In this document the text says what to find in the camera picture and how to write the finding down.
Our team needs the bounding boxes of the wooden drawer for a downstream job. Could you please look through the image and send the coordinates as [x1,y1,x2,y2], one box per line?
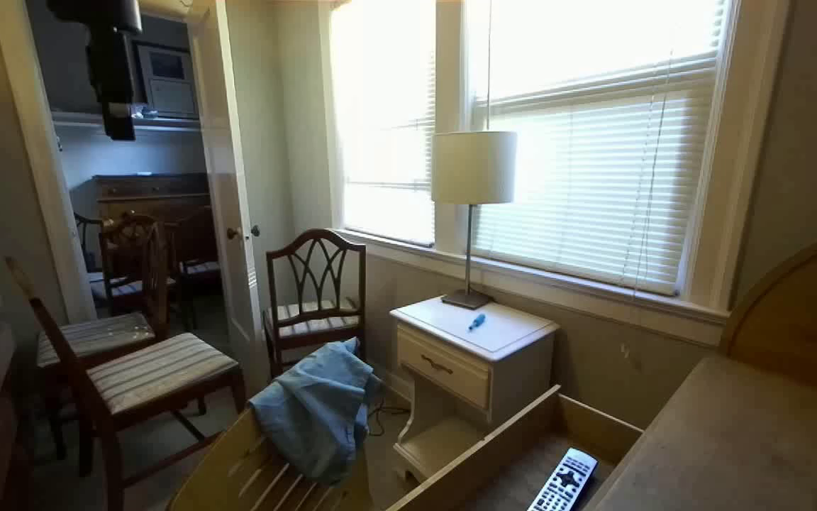
[387,387,642,511]

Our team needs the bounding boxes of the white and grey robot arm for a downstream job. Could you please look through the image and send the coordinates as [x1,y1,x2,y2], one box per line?
[45,0,141,142]

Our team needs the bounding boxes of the white open door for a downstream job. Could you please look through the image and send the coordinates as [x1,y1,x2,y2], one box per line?
[188,0,290,393]

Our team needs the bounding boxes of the dark lattice-back chair by window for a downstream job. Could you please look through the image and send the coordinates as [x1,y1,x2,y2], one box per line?
[262,227,366,376]

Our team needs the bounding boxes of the white shade table lamp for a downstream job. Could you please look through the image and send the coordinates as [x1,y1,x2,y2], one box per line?
[428,129,519,314]

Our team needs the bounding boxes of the white bedside nightstand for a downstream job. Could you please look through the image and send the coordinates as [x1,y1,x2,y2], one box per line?
[391,299,558,480]

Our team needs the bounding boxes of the blue cloth on chair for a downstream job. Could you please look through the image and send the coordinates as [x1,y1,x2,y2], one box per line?
[249,338,380,487]

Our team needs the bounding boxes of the dark wooden sideboard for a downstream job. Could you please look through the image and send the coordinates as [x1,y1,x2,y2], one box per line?
[70,174,211,271]

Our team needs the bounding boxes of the white window blinds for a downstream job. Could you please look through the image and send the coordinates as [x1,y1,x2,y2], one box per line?
[326,0,733,297]

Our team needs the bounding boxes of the black and white remote control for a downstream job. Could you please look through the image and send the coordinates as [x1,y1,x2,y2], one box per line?
[529,450,595,511]

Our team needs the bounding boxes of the light wooden desk chair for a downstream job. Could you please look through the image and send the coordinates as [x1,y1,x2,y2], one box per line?
[167,412,373,511]

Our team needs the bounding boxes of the dark wooden chair striped seat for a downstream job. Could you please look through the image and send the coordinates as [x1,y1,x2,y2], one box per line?
[5,260,248,511]

